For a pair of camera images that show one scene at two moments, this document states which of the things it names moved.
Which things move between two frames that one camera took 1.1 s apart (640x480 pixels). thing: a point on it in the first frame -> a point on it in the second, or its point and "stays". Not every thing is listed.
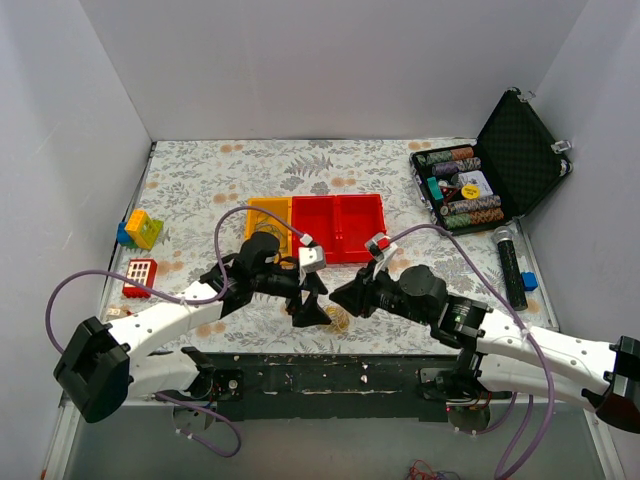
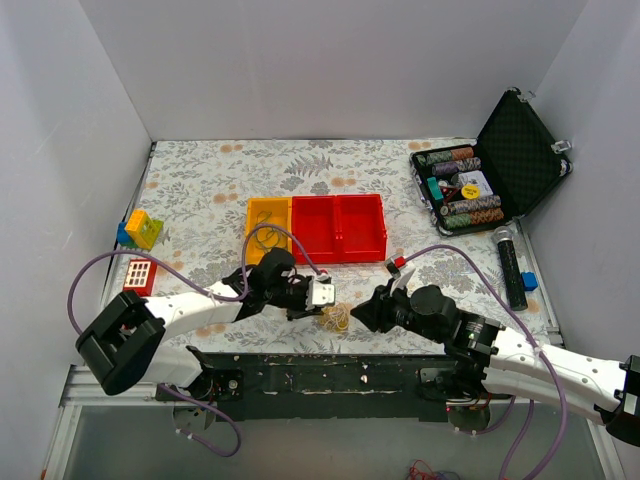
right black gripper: x=368 y=291 -> x=386 y=310
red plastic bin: x=358 y=218 stays
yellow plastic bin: x=259 y=221 stays
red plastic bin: x=315 y=217 stays
